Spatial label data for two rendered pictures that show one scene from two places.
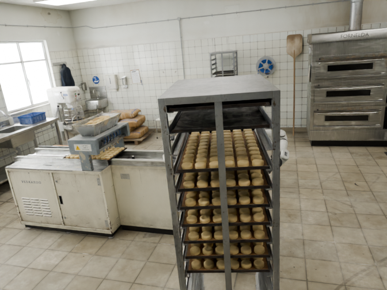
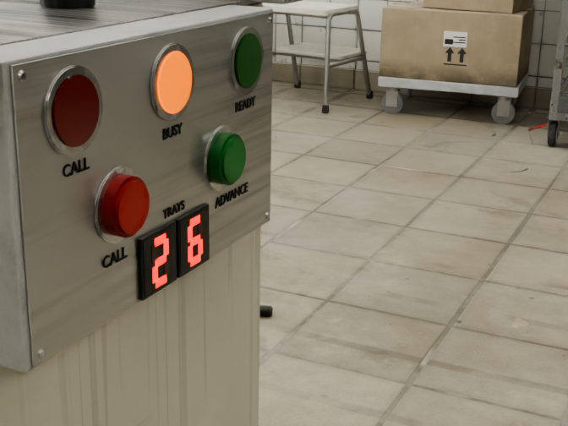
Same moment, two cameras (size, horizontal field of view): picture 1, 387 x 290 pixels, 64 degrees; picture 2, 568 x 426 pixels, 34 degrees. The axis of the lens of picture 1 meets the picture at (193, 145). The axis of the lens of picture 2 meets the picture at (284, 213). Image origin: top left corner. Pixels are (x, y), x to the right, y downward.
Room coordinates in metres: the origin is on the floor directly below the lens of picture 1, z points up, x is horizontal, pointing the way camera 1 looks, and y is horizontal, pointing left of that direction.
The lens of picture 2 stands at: (2.67, 0.06, 0.90)
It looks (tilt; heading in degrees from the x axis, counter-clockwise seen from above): 19 degrees down; 8
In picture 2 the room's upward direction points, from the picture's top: 1 degrees clockwise
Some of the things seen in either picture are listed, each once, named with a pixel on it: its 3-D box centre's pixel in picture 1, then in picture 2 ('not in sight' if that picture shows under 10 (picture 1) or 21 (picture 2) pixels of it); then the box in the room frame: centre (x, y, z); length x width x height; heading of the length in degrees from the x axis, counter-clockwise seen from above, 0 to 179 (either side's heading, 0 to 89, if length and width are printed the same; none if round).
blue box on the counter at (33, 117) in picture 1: (32, 118); not in sight; (5.77, 2.94, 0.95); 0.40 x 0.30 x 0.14; 166
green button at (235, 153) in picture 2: not in sight; (222, 158); (3.18, 0.17, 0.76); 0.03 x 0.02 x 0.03; 162
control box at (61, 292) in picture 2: not in sight; (147, 157); (3.14, 0.20, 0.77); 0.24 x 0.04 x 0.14; 162
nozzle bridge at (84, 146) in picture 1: (102, 144); not in sight; (3.41, 1.03, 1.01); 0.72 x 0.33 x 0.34; 162
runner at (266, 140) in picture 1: (259, 126); not in sight; (1.52, -0.34, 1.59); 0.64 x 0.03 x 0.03; 174
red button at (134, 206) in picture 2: not in sight; (120, 204); (3.09, 0.20, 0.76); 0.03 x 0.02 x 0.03; 162
